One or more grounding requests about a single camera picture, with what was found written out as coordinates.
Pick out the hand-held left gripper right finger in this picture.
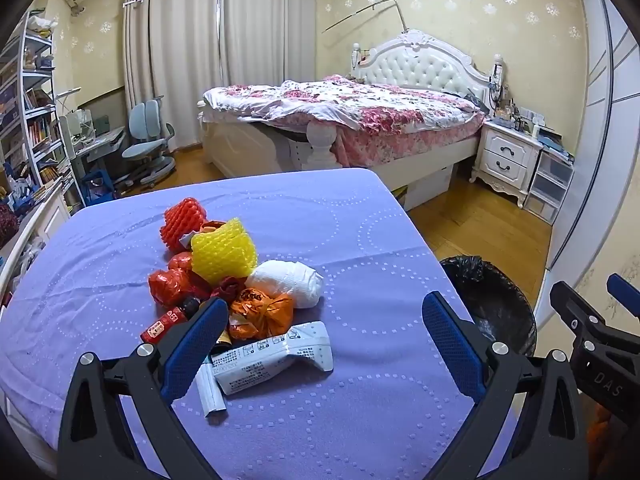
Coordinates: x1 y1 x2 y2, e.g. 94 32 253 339
421 290 588 480

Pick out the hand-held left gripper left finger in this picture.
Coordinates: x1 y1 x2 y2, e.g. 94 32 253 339
57 297 231 480

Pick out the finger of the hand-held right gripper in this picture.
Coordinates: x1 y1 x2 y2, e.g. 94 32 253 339
606 273 640 320
549 281 608 343

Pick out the small red bottle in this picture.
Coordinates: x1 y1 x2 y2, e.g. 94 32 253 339
140 297 201 345

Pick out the white tube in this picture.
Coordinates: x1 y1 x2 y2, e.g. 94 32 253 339
195 355 227 418

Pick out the round bin with black bag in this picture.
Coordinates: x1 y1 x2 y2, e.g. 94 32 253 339
439 255 537 358

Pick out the red plastic wrapper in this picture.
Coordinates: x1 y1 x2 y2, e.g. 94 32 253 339
148 251 213 308

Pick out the dark red wrapper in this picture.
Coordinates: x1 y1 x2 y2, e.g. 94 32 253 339
210 276 248 306

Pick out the orange plastic bag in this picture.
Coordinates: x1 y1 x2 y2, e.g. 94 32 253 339
227 287 295 343

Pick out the white printed packet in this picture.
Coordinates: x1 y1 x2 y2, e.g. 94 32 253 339
210 321 335 397

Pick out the yellow foam fruit net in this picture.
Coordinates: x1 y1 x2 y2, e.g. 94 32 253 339
191 216 259 286

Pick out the white paper ball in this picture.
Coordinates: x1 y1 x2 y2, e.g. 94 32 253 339
245 259 325 309

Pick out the red foam fruit net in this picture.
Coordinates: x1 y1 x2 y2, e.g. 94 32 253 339
159 197 208 253

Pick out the clear plastic drawer unit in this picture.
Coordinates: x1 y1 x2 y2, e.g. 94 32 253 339
525 150 575 225

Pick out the white storage box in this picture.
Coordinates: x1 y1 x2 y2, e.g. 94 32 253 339
392 167 453 211

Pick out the stack of books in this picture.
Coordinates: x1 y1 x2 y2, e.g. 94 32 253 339
537 127 576 163

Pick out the purple dotted tablecloth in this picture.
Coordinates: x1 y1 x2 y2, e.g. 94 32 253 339
0 167 531 480

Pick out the white two-drawer nightstand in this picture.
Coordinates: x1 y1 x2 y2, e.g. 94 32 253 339
470 119 543 208

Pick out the white sliding wardrobe door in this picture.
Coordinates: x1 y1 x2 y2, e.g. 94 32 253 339
545 0 640 311

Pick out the blue plastic stool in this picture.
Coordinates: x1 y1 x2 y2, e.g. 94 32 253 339
82 170 113 206

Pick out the cluster of small toiletries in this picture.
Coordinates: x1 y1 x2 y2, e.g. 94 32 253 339
492 92 546 136

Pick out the white low cabinet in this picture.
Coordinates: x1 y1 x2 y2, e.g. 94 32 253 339
0 180 71 311

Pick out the grey study desk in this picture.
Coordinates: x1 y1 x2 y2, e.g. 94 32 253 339
60 110 126 196

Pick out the light blue desk chair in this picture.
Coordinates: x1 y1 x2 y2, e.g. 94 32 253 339
114 95 177 188

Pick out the pink floral blanket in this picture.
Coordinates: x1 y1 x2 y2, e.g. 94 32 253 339
202 74 486 168

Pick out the white bed with tufted headboard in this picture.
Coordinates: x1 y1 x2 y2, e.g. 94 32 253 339
197 30 493 211

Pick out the white bookshelf with books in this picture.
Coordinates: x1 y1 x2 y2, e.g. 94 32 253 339
0 15 76 211

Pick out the beige curtain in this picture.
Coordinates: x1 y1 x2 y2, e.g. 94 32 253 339
220 0 318 106
122 0 223 153

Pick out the thin metal rod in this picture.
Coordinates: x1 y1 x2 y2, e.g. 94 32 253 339
322 0 408 36

